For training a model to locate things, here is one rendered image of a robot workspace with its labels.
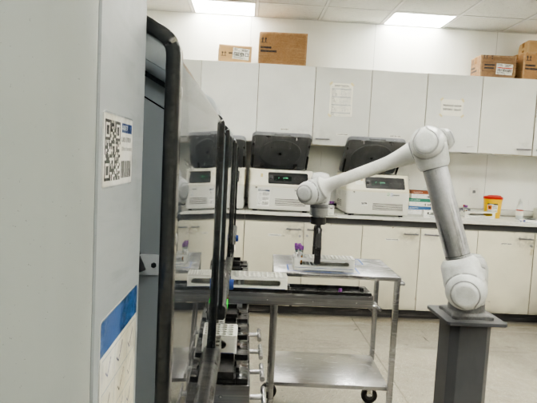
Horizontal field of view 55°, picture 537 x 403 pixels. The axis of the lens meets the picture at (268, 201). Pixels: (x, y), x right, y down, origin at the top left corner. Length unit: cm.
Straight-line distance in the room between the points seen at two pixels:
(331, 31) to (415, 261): 231
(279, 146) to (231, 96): 62
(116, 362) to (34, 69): 14
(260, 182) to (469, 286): 262
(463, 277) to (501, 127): 322
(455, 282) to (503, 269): 290
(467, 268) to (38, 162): 204
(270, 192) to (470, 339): 246
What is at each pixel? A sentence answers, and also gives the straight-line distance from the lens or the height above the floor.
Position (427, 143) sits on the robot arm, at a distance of 212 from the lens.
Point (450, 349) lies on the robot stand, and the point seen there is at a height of 56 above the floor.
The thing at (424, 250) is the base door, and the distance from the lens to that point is 472.
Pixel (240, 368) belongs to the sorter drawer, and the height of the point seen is 82.
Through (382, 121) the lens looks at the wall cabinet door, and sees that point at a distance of 485.
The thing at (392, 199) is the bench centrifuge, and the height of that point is 105.
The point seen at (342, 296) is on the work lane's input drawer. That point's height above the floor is 80.
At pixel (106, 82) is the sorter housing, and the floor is 136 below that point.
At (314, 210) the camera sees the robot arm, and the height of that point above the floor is 111.
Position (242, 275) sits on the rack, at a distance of 212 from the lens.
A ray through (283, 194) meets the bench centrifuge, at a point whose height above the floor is 105.
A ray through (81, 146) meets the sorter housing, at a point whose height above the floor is 134.
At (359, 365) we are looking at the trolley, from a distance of 290.
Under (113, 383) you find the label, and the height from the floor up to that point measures 123.
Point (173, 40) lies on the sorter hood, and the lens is 32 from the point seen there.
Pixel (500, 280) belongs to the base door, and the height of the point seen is 38.
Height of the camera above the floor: 133
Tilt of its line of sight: 5 degrees down
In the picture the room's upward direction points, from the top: 3 degrees clockwise
